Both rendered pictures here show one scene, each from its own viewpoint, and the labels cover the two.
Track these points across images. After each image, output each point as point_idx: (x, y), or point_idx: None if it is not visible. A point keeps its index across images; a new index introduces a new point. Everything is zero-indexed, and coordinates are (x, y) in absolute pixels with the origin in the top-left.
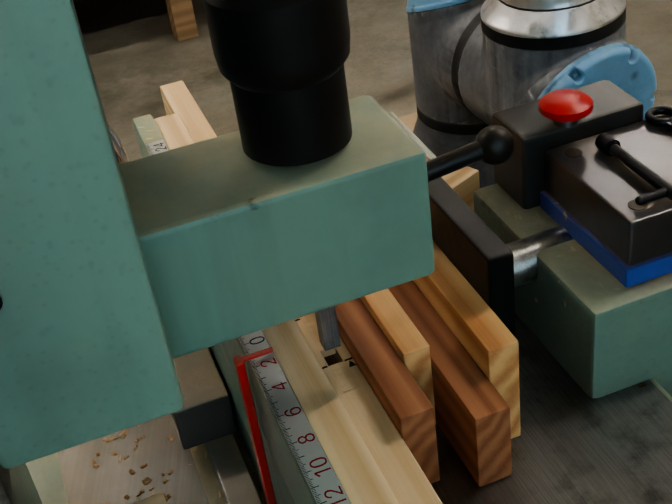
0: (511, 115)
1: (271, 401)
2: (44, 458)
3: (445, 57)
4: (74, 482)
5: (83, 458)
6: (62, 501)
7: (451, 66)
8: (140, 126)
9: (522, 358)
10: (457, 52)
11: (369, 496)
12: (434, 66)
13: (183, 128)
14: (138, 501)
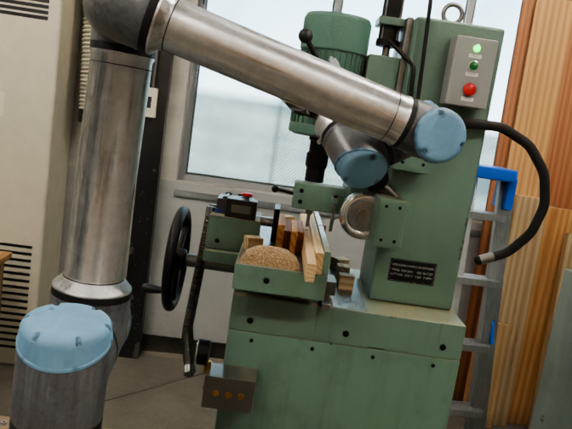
0: (254, 201)
1: (322, 224)
2: (368, 305)
3: (114, 349)
4: (360, 300)
5: (357, 301)
6: (363, 299)
7: (116, 348)
8: (329, 250)
9: (265, 237)
10: (114, 338)
11: (312, 220)
12: (111, 364)
13: (316, 249)
14: (346, 276)
